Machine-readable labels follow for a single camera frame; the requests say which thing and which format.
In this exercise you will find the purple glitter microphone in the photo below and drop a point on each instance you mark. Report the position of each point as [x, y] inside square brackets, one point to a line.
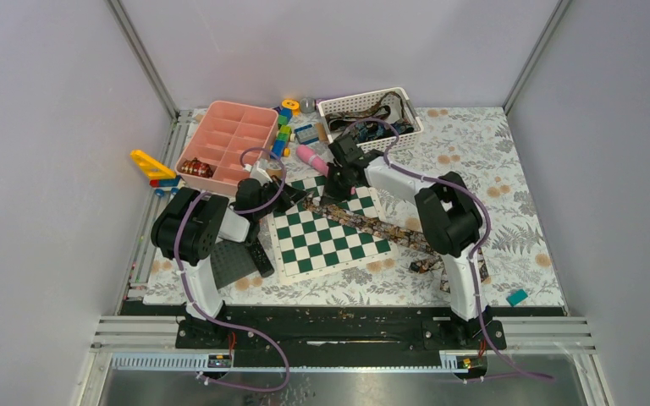
[307, 105]

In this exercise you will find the grey lego baseplate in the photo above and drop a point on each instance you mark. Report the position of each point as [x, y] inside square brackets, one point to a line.
[230, 262]

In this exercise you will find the yellow toy crane car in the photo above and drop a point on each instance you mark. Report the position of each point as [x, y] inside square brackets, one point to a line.
[163, 180]

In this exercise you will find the green white chessboard mat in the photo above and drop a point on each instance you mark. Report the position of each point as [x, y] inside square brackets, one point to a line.
[308, 245]

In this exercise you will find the colourful lego block vehicle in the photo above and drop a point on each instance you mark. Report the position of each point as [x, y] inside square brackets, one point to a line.
[287, 109]

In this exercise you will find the wooden arch block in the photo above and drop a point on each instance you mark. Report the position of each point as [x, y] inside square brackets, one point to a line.
[276, 169]

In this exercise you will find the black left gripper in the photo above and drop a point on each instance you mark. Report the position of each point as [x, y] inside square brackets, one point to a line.
[288, 196]

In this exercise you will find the small teal block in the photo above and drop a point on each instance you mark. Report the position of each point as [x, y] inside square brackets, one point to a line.
[517, 297]

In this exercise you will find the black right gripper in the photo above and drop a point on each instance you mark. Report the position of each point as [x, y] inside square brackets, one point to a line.
[331, 194]

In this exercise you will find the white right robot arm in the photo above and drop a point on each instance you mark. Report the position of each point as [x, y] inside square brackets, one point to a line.
[450, 219]

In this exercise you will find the blue grey lego brick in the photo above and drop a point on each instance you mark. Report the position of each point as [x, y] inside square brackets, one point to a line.
[307, 134]

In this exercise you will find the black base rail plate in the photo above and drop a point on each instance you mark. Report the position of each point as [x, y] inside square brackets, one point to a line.
[346, 336]

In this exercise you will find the rolled red patterned tie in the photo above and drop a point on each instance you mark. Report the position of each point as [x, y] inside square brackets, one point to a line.
[195, 167]

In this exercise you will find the wooden rectangular block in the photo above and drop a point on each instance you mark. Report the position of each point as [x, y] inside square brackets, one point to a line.
[321, 133]

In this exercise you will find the black microphone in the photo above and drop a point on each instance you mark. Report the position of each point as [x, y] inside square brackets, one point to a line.
[259, 258]

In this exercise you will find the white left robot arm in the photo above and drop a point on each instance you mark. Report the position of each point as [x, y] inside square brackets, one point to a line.
[193, 222]

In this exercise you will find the brown floral patterned tie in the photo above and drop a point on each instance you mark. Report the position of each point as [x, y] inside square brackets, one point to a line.
[403, 237]

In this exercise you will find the white perforated plastic basket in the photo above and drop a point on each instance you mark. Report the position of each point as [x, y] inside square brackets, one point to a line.
[340, 115]

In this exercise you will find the blue patterned tie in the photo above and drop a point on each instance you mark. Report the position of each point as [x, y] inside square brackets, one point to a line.
[370, 131]

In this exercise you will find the pink divided organizer tray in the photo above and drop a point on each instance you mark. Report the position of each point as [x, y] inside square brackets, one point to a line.
[229, 136]

